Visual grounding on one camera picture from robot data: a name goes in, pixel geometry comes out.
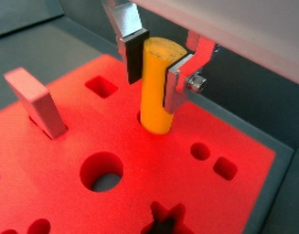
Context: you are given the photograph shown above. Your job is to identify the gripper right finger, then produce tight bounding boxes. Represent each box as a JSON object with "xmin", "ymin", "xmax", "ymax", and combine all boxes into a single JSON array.
[{"xmin": 163, "ymin": 30, "xmax": 217, "ymax": 114}]

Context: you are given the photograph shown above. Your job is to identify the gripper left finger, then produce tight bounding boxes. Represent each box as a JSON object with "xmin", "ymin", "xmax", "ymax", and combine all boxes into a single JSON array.
[{"xmin": 102, "ymin": 0, "xmax": 150, "ymax": 84}]

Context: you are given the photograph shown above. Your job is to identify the yellow oval cylinder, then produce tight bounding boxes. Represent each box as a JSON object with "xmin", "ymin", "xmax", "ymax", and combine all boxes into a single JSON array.
[{"xmin": 141, "ymin": 37, "xmax": 187, "ymax": 134}]

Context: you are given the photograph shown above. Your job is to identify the red rectangular peg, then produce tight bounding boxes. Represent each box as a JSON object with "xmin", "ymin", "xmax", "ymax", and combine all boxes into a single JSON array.
[{"xmin": 4, "ymin": 68, "xmax": 67, "ymax": 139}]

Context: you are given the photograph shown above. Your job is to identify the red shape sorter block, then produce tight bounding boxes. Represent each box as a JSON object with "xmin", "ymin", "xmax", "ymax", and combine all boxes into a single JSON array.
[{"xmin": 0, "ymin": 55, "xmax": 276, "ymax": 234}]

